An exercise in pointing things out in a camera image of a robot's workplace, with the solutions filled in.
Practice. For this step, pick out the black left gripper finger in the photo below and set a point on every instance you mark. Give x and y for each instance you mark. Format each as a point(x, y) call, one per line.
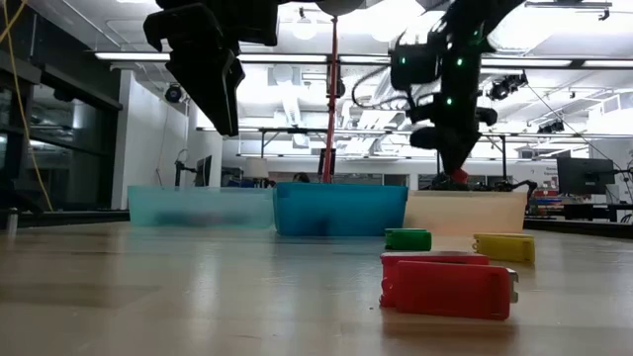
point(207, 84)
point(236, 99)

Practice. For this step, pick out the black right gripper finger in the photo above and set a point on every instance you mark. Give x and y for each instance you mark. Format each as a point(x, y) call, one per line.
point(466, 155)
point(449, 158)

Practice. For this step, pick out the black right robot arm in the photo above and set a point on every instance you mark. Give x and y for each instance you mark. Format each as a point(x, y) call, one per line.
point(475, 20)

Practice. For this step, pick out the black monitor on arm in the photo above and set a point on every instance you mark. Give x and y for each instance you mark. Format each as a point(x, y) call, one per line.
point(204, 170)

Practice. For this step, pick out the green stapler remover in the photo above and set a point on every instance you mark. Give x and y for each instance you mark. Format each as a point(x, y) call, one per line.
point(408, 240)

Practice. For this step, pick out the yellow stapler remover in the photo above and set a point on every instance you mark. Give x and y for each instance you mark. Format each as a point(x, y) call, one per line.
point(504, 248)

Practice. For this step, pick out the black round ceiling device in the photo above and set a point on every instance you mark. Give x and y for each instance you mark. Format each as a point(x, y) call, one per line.
point(173, 93)

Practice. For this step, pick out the black track light cluster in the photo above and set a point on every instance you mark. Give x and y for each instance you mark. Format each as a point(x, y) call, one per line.
point(551, 127)
point(504, 88)

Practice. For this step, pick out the background black robot arms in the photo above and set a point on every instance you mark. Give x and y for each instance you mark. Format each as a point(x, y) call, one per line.
point(504, 185)

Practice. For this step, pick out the ceiling light strip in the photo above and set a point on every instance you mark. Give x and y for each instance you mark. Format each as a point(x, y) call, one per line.
point(287, 58)
point(133, 56)

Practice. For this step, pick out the round white ceiling lamp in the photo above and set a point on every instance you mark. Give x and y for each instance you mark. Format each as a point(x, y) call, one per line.
point(304, 29)

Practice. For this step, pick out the red desk lamp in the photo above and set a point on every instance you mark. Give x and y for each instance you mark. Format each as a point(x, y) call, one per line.
point(330, 123)

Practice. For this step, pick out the person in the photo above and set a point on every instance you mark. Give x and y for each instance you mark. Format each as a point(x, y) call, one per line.
point(301, 178)

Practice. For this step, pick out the black upright screen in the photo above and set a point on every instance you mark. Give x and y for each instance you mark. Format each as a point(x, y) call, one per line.
point(320, 163)

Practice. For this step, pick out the translucent aqua plastic tray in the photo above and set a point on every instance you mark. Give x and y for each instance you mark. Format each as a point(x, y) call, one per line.
point(198, 203)

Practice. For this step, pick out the blue plastic bin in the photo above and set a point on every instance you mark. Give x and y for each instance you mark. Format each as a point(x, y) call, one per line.
point(341, 207)

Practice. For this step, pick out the black desk monitor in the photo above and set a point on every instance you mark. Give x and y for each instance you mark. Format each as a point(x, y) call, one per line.
point(586, 175)

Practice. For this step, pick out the dark office desk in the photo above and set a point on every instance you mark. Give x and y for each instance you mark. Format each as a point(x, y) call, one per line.
point(588, 207)

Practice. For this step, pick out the black metal gantry frame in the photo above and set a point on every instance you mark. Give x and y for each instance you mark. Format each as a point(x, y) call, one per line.
point(277, 130)

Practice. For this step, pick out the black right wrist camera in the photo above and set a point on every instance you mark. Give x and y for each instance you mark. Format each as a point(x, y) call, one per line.
point(413, 66)

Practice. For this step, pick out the small silver post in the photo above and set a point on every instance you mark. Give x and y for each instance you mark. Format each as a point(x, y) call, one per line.
point(12, 220)

